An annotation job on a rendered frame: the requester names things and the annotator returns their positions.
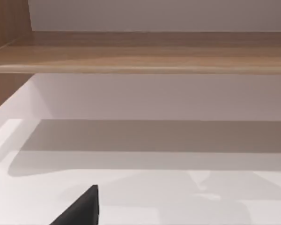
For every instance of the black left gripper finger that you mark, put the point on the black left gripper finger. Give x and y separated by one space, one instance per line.
85 208

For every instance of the wooden open shelf unit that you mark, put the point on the wooden open shelf unit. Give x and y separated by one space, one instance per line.
131 54

